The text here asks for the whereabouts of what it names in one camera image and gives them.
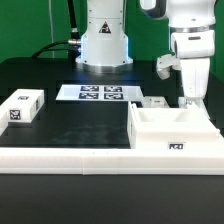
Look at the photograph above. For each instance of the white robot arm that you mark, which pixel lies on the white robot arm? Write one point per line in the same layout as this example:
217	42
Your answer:
113	35

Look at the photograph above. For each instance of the white cabinet top block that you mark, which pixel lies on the white cabinet top block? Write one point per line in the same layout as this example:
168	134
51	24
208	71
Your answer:
23	105

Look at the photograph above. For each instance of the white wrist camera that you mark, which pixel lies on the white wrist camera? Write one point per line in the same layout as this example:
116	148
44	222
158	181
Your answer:
165	63

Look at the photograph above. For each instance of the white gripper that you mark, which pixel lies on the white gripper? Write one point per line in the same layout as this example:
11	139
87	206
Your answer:
195	74

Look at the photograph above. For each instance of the white marker sheet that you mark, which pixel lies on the white marker sheet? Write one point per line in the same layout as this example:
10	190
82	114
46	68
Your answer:
69	92

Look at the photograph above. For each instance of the white cabinet body box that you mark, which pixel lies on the white cabinet body box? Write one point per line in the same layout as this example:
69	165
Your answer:
170	128

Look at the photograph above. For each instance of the white L-shaped fence frame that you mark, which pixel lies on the white L-shaped fence frame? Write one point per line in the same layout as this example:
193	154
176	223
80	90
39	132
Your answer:
19	160

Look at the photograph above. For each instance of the white cabinet door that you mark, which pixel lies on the white cabinet door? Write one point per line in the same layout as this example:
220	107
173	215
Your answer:
154	102
193	104

